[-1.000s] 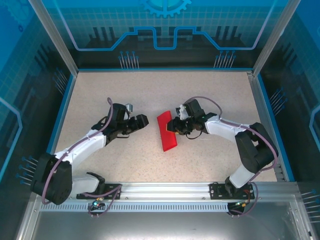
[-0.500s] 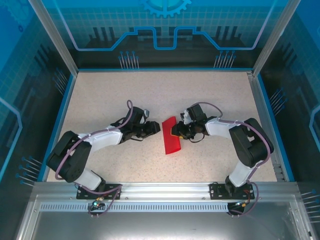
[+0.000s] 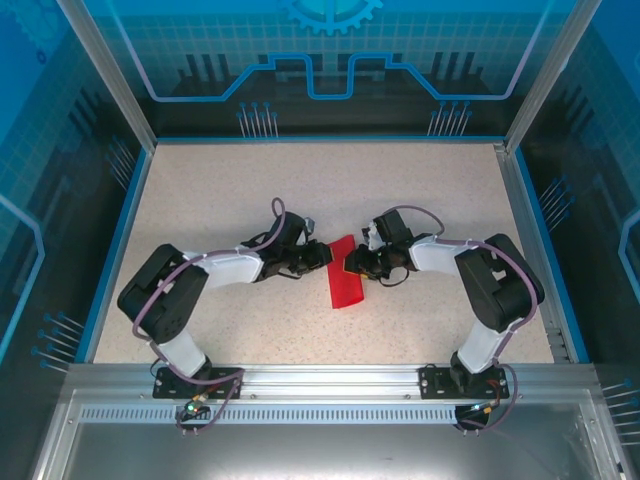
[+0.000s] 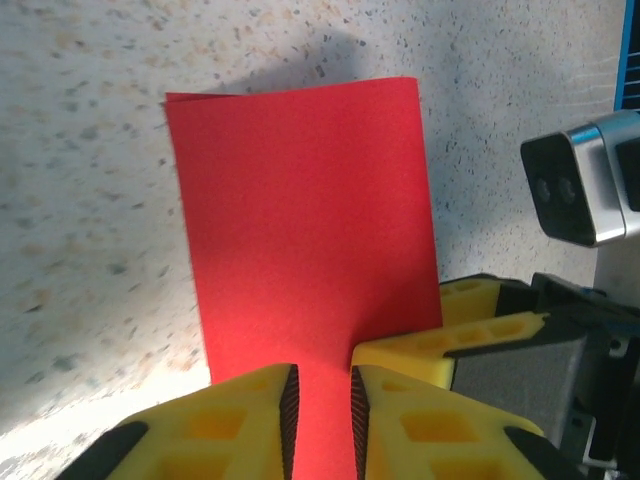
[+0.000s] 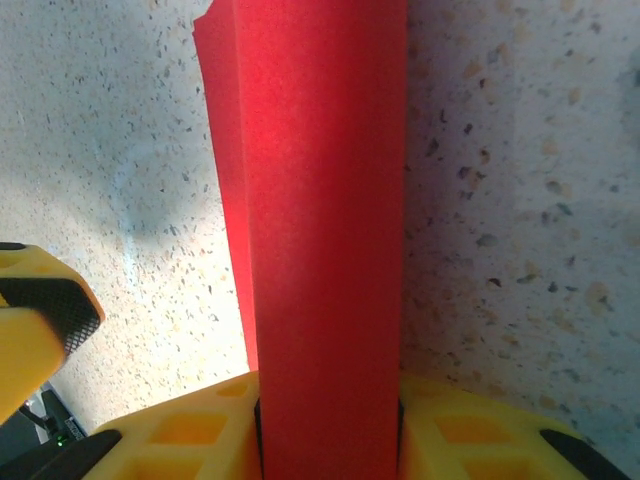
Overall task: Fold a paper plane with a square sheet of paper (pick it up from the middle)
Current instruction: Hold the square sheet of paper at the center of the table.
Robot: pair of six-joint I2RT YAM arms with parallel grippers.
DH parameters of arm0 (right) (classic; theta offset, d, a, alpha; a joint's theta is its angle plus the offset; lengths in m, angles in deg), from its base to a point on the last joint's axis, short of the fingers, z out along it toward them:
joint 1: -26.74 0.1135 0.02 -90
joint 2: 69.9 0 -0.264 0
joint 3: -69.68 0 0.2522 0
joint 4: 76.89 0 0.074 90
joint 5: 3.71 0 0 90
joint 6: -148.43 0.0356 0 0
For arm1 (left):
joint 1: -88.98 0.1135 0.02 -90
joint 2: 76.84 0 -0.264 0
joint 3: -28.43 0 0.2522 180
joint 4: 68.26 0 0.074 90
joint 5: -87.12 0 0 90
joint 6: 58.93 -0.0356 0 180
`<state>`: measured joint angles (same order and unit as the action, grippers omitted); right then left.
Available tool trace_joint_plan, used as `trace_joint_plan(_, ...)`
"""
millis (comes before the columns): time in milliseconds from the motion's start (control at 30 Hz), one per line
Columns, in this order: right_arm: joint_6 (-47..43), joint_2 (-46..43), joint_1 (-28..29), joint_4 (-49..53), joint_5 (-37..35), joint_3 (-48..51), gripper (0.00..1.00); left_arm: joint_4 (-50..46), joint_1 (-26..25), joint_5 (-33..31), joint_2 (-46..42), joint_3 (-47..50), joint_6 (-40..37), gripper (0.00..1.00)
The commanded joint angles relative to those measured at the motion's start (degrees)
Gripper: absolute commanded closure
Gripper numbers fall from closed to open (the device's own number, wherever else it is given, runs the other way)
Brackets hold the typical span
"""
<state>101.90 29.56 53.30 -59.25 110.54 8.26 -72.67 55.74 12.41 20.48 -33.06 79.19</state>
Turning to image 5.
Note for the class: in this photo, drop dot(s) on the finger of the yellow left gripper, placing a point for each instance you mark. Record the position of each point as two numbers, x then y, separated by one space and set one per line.
35 310

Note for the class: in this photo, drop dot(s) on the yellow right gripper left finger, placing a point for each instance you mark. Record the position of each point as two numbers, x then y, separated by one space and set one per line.
190 440

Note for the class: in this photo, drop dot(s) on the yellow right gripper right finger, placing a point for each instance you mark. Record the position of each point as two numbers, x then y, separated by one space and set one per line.
475 440

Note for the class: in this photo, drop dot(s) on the red cloth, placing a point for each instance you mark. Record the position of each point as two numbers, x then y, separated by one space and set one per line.
325 200

